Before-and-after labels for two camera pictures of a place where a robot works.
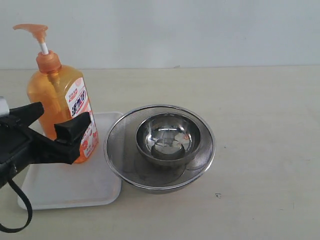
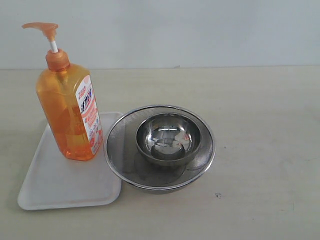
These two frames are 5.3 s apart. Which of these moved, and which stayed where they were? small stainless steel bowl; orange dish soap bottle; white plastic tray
Moved: orange dish soap bottle
Stayed: white plastic tray; small stainless steel bowl
